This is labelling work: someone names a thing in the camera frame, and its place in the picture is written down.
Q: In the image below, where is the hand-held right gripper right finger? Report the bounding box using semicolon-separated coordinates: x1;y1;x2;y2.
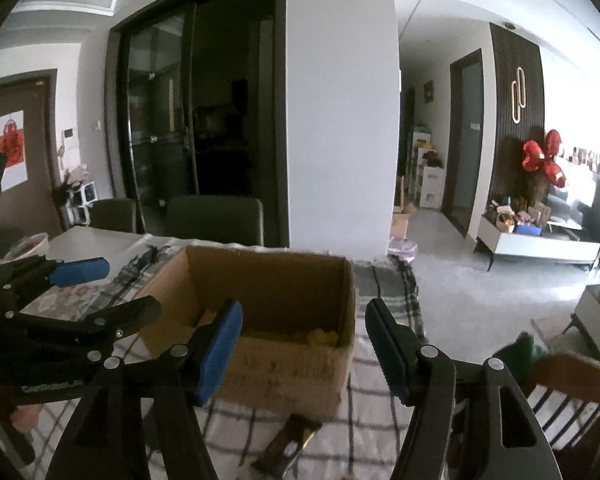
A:
365;298;563;480

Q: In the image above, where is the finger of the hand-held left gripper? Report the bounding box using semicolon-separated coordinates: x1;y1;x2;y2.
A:
7;295;162;358
0;257;111;293

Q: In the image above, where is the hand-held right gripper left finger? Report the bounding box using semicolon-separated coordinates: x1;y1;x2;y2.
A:
45;299;244;480

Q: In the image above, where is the brown cardboard box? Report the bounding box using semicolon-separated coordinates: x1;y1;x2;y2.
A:
135;245;357;417

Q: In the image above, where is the dark snack packet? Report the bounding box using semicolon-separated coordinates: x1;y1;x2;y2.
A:
261;414;323;479

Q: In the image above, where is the person's left hand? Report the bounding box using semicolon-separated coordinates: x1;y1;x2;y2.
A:
0;394;43;434

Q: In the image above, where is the white bowl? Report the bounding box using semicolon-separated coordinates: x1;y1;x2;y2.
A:
2;232;50;263

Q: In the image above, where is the dark upholstered chair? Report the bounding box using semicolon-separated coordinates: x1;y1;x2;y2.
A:
165;196;265;247
88;198;138;234

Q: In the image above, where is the white cube shoe rack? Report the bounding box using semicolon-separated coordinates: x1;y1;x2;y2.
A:
65;182;100;231

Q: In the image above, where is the plaid tablecloth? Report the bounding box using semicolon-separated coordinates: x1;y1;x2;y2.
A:
17;246;456;480

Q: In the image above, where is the brown entrance door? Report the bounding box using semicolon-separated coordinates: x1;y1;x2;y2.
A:
0;69;71;243

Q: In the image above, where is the green cloth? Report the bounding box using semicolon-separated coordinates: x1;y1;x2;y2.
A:
492;331;548;376

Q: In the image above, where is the small cardboard box on floor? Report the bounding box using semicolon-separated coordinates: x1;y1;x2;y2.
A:
391;212;412;240

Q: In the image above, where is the red and white door poster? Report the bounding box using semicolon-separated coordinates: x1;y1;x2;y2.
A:
0;110;27;192

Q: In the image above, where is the wooden slatted chair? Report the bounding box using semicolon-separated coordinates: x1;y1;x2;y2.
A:
520;352;600;480

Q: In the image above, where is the white storage shelf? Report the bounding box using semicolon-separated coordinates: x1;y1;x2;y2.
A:
410;125;446;210

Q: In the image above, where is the dark glass sliding door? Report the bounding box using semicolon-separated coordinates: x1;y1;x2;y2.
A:
106;0;288;247

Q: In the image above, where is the white low cabinet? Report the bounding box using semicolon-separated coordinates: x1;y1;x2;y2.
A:
474;214;600;272

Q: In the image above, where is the coffee table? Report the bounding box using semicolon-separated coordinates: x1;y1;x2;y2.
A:
570;285;600;348

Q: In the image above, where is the grey interior door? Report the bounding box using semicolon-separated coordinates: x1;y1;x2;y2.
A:
440;49;485;241

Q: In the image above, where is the red balloon bunch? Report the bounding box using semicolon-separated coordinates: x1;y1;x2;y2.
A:
521;129;568;190

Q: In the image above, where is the dark slatted wall panel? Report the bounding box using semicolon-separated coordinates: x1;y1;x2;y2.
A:
490;22;548;211

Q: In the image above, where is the looped wall light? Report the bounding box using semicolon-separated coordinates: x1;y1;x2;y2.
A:
510;66;528;123

